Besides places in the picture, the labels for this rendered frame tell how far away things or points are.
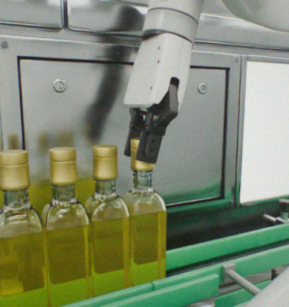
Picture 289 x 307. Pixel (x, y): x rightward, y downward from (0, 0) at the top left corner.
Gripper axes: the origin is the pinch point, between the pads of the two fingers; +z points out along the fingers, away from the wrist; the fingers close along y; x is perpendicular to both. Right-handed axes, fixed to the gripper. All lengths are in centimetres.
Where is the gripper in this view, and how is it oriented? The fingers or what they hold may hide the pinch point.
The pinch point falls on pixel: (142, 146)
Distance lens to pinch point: 46.0
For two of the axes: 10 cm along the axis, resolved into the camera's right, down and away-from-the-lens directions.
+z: -2.3, 9.7, 0.5
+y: 4.2, 1.5, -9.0
